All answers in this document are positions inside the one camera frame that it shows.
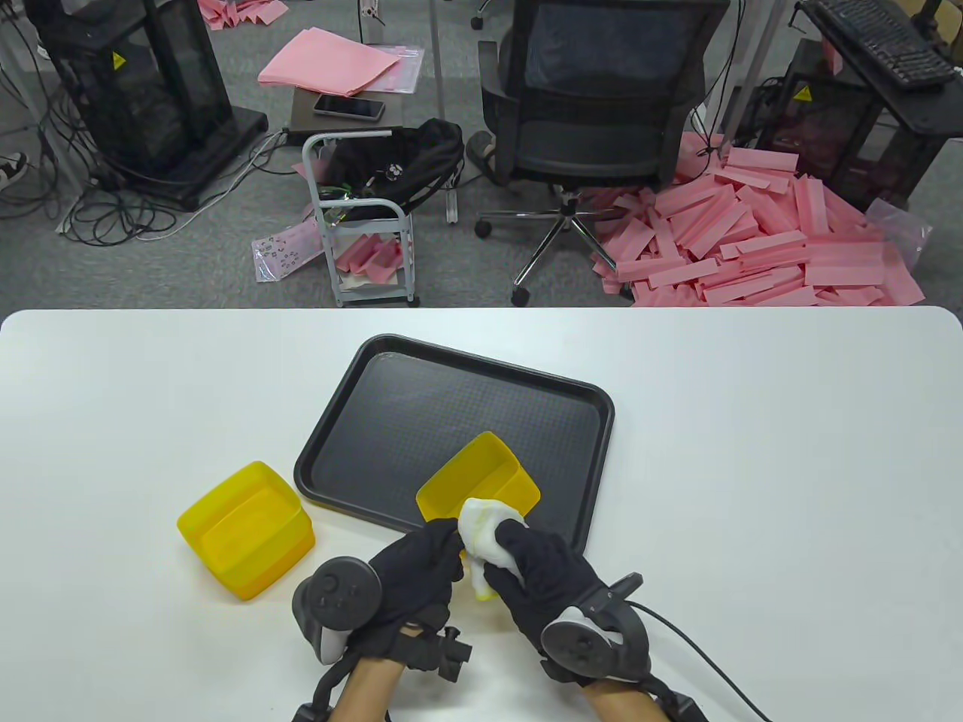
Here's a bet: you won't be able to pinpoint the person's left hand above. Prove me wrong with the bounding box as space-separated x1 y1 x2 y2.
346 517 473 684

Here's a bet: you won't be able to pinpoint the person's right hand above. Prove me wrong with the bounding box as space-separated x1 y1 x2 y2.
481 519 640 684

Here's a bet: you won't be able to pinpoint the white yellow-edged dish cloth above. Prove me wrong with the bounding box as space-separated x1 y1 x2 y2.
459 496 529 602

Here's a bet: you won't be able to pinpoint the amber yellow plastic food container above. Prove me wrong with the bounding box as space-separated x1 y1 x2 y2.
416 431 542 541
226 511 317 601

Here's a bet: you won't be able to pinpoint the lemon yellow plastic food container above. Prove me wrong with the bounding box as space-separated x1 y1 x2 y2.
178 461 305 591

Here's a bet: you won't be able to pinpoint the person's right forearm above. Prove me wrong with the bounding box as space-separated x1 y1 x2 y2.
583 681 669 722

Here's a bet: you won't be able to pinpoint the person's left forearm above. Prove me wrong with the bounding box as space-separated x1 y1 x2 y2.
331 658 407 722

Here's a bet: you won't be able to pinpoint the black handheld controller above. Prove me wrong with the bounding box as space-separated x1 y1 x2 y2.
292 557 382 666
540 573 652 685

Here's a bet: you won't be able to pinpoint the black plastic tray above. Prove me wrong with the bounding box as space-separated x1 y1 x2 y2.
293 333 616 557

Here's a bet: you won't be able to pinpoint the white rolling cart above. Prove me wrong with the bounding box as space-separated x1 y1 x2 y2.
302 129 421 308

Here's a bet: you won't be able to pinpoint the pink foam bundle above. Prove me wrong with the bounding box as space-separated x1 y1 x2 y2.
335 233 403 275

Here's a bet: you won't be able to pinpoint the pink patterned plastic bag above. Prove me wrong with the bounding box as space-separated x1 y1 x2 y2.
251 220 326 284

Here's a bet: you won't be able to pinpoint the pile of pink foam strips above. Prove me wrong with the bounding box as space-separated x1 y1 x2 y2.
583 134 926 308

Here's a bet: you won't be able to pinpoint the black backpack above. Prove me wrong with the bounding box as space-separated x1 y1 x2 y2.
324 118 466 223

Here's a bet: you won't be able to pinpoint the black mesh office chair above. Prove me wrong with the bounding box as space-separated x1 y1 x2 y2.
474 0 732 308

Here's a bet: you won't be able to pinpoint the small brown side table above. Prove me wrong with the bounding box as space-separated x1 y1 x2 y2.
290 89 396 147

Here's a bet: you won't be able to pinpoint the black smartphone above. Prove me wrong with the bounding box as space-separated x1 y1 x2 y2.
313 94 386 122

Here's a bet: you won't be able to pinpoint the crumpled clear plastic bag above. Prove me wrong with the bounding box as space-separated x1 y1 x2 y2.
865 197 934 273

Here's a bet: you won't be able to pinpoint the clear flat plastic bag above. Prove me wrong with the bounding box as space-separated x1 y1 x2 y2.
360 44 427 95

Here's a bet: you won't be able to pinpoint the stack of pink sheets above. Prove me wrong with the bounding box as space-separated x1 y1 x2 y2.
258 28 403 99

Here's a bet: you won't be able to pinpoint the black mesh computer cabinet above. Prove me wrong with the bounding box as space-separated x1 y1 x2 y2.
39 0 269 211
756 38 941 215

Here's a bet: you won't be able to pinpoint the scattered pink foam pieces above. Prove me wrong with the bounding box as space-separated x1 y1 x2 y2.
197 0 290 31

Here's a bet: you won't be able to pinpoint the black keyboard shelf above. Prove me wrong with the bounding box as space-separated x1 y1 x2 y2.
796 0 963 140

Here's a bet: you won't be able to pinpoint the black keyboard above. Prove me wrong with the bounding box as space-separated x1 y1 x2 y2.
809 0 956 91

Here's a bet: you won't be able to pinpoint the thin black cable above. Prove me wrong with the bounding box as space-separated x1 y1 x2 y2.
628 598 776 722

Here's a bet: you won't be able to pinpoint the tangle of black cables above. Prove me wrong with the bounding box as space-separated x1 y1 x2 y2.
0 15 181 245

